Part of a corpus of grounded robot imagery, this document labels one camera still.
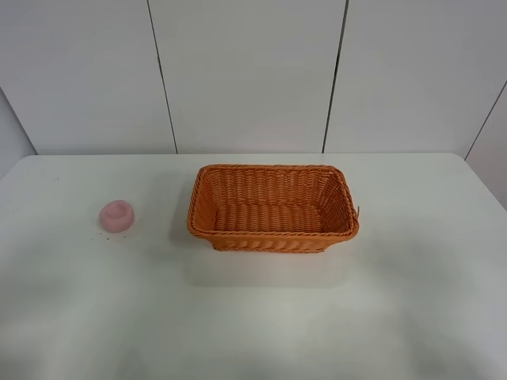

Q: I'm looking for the pink peach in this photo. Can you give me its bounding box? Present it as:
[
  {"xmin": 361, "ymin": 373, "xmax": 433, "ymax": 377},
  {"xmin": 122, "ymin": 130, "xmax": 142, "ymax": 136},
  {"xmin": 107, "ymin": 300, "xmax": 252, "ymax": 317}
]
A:
[{"xmin": 98, "ymin": 199, "xmax": 135, "ymax": 233}]

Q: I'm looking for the orange woven basket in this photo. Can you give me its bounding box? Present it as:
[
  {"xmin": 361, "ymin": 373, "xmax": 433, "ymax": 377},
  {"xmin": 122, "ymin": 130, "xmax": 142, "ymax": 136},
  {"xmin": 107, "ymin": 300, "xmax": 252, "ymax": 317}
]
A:
[{"xmin": 187, "ymin": 164, "xmax": 360, "ymax": 253}]

